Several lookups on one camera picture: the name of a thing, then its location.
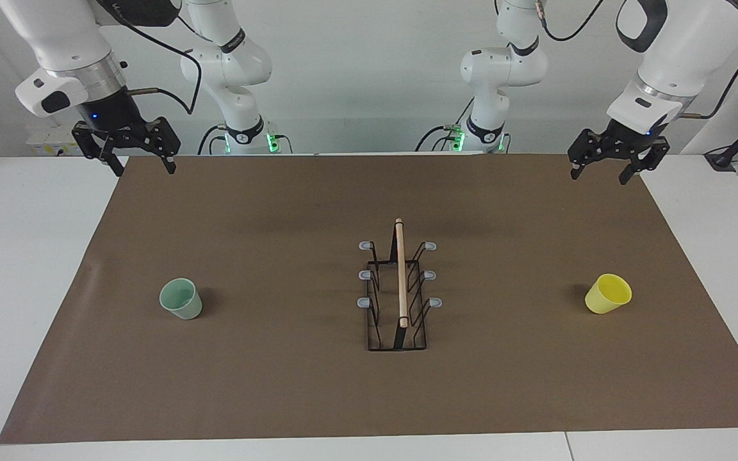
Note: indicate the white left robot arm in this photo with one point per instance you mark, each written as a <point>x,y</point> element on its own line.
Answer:
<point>683,45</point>

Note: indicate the brown table mat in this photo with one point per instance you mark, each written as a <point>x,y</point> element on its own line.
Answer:
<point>279,384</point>

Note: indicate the light green plastic cup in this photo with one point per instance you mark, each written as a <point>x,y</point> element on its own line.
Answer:
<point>183,304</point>

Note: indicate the yellow plastic cup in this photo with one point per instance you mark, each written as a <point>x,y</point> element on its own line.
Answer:
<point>606,298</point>

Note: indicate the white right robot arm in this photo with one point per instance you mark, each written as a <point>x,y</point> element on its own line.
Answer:
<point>68,32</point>

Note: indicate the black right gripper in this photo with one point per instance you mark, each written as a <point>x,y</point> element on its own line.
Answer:
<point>113,115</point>

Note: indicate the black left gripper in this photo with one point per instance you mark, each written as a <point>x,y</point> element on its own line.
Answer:
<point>635,141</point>

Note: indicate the white power strip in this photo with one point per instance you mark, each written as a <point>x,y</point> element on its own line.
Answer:
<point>49,144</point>

